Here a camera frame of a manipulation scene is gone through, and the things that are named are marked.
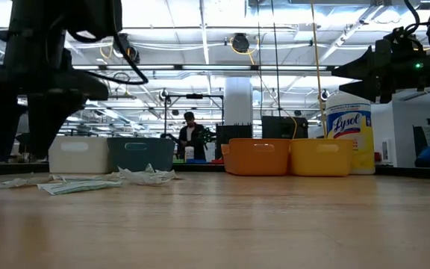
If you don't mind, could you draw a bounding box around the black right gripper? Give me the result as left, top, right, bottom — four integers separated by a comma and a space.
330, 37, 430, 104

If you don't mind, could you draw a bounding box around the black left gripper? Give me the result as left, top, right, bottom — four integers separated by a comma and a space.
0, 37, 110, 162

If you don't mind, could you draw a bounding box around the white gauze wrapper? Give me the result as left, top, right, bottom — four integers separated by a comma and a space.
0, 177, 54, 189

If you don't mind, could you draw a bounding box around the white paper strip packet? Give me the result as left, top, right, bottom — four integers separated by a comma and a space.
50, 171, 122, 183

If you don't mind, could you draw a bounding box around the pale green packet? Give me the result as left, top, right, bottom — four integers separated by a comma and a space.
37, 180, 123, 196

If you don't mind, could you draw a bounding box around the Lysol wipes canister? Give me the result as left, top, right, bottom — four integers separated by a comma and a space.
325, 92, 376, 176

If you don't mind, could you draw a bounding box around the white plastic bin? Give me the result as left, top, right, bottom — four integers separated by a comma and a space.
48, 135, 112, 175

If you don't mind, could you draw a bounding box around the dark panel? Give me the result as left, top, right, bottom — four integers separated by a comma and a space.
412, 126, 429, 158

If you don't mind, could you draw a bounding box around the yellow plastic bin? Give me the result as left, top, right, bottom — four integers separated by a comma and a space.
288, 138, 355, 176

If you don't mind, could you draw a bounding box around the black monitor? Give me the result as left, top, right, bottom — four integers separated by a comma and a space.
261, 115, 309, 140

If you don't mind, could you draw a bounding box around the coral plastic bin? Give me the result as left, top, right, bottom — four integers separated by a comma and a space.
220, 137, 293, 176

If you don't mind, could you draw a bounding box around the teal plastic bin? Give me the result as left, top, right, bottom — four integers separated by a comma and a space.
106, 137, 176, 173

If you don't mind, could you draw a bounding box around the dark green plant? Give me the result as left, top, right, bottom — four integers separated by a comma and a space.
199, 126, 218, 150

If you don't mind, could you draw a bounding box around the white box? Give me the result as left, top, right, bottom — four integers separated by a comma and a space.
204, 141, 216, 162

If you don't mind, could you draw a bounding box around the yellow hanging cable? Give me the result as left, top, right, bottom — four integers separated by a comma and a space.
310, 0, 328, 138

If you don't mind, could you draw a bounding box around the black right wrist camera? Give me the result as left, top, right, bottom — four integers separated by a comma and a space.
382, 25, 426, 54

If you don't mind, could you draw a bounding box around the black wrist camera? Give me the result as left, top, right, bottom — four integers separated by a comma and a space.
65, 0, 123, 40
382, 25, 426, 54

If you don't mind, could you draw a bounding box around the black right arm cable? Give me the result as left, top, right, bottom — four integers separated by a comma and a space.
403, 0, 430, 35

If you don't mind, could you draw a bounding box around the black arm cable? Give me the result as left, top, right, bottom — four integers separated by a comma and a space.
403, 0, 430, 35
65, 29, 149, 86

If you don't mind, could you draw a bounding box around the black hanging cable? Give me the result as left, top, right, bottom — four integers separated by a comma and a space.
271, 0, 281, 117

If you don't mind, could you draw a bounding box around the yellow reel cable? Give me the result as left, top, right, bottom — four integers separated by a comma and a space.
99, 43, 114, 60
228, 37, 258, 65

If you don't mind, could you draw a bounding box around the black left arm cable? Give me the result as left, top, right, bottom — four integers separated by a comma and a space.
65, 29, 149, 86

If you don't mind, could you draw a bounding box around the black ceiling cable reel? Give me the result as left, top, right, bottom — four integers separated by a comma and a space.
231, 32, 252, 53
116, 33, 141, 64

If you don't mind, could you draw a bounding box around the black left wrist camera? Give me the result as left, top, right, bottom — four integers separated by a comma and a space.
65, 0, 123, 40

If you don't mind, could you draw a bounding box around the black gantry frame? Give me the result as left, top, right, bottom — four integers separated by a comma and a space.
163, 93, 225, 140

